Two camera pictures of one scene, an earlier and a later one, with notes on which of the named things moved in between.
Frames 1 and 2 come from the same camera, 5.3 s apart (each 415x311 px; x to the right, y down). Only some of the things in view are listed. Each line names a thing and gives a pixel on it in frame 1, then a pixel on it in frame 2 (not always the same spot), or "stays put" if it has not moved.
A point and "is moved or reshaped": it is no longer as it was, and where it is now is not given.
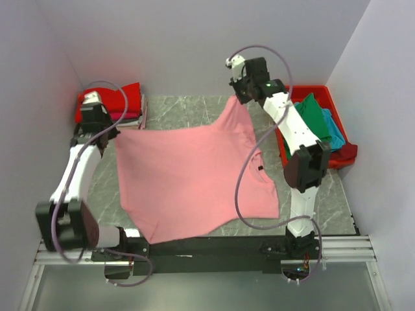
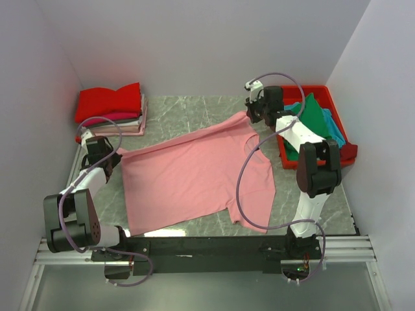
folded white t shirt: (139, 122) stays put
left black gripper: (113, 133) -> (116, 159)
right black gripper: (241, 98) -> (251, 105)
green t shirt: (314, 115) stays put
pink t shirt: (176, 178) is moved or reshaped
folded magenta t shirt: (128, 115) stays put
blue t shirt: (335, 132) stays put
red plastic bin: (322, 93) stays put
